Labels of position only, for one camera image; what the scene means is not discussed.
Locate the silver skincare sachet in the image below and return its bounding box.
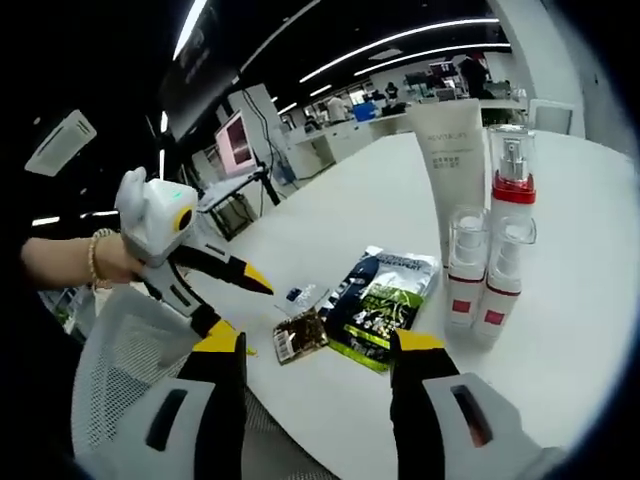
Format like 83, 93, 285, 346
284, 282, 320, 307

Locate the dark green-edged skincare sachet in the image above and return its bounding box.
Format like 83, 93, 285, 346
323, 244, 441, 373

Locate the pink screen monitor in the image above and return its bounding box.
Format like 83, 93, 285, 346
214, 110, 261, 181

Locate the person's black shirt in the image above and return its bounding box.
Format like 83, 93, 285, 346
0, 279, 89, 451

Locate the thin ceiling light strip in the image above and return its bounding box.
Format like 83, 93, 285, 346
354, 43, 512, 77
298, 17, 501, 84

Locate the pearl bracelet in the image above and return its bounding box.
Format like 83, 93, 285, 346
87, 227, 115, 292

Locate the grey mesh office chair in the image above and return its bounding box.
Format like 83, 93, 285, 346
71, 287, 311, 480

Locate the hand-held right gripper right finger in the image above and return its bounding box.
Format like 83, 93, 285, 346
388, 328, 552, 480

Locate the black tripod stand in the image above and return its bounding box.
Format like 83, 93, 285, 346
242, 89, 282, 206

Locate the black hanging panel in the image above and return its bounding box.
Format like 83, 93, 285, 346
164, 9, 242, 142

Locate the large red-collared skincare bottle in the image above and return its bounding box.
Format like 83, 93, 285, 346
486, 123, 540, 236

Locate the wide bright ceiling light strip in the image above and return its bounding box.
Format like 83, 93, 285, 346
172, 0, 209, 61

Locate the person's left hand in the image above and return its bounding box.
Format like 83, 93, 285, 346
106, 232, 149, 285

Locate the ceiling air conditioner unit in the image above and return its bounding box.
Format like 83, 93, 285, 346
24, 109, 99, 177

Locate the small white skincare bottle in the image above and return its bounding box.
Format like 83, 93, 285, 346
477, 214, 538, 348
446, 204, 491, 337

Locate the white skincare tube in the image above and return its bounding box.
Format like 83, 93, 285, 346
405, 98, 488, 269

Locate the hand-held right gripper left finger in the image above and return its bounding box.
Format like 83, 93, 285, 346
74, 331, 250, 480

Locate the white framed office chair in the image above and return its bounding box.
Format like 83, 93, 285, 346
528, 98, 575, 136

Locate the gold foil skincare sachet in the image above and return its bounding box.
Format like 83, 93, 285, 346
272, 306, 332, 367

